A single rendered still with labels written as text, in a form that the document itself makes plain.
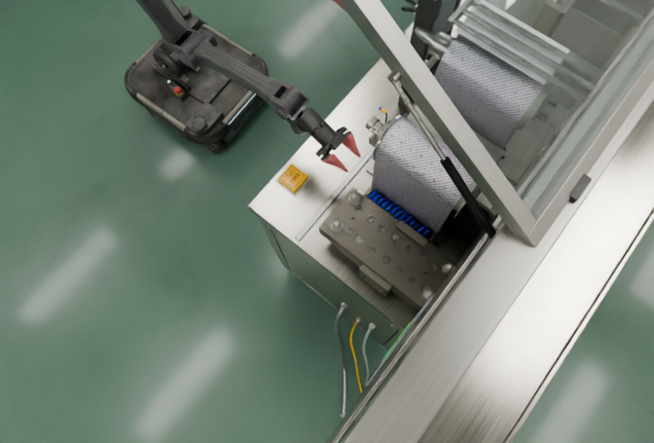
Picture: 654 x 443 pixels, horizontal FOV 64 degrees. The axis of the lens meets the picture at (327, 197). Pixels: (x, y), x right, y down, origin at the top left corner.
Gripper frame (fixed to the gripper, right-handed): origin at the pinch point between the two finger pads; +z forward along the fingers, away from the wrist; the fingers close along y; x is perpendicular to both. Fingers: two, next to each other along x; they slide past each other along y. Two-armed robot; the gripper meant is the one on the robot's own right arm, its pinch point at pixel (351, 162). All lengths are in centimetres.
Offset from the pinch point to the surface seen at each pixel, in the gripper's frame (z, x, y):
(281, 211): -1.7, -22.8, 20.2
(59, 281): -38, -144, 97
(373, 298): 33.1, -4.8, 23.8
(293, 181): -5.5, -21.9, 10.7
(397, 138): -0.7, 24.2, -3.9
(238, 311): 30, -108, 53
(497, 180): 1, 75, 13
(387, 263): 25.3, 6.0, 15.8
